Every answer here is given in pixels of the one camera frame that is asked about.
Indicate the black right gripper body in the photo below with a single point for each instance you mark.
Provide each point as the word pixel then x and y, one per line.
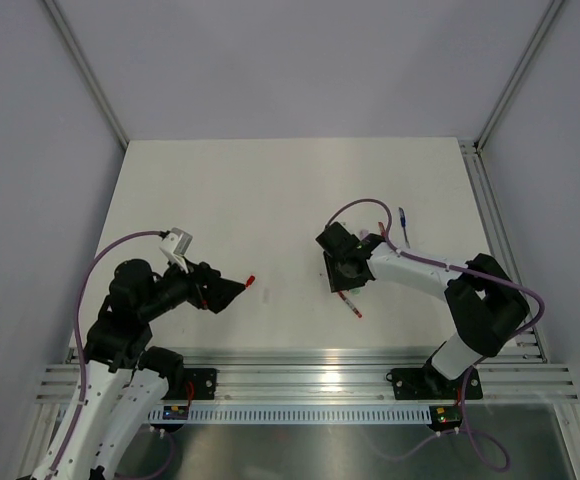
pixel 338 276

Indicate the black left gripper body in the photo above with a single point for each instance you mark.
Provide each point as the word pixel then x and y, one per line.
pixel 190 289

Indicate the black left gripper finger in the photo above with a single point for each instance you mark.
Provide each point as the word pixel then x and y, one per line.
pixel 220 286
pixel 218 301

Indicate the red ink clear pen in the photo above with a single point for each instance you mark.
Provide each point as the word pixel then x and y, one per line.
pixel 350 305

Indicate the red grip gel pen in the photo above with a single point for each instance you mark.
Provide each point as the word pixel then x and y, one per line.
pixel 383 231

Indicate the blue grip gel pen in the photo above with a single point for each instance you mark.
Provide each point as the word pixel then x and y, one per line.
pixel 403 223

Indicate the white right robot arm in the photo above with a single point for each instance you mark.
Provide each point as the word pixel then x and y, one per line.
pixel 485 307

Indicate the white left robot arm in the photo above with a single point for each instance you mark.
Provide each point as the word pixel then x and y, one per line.
pixel 122 376

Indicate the left circuit board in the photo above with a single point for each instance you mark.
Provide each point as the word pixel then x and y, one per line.
pixel 175 413

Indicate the circuit board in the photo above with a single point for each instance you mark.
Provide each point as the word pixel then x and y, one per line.
pixel 443 417
pixel 175 413

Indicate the right circuit board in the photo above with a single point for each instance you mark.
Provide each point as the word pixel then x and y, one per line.
pixel 443 417

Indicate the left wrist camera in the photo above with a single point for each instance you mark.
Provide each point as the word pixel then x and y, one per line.
pixel 174 246

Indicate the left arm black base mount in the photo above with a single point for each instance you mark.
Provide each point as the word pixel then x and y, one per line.
pixel 197 383

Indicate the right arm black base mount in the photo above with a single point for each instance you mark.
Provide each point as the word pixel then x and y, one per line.
pixel 427 384

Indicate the white slotted cable duct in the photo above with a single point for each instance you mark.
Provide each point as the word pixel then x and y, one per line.
pixel 301 415

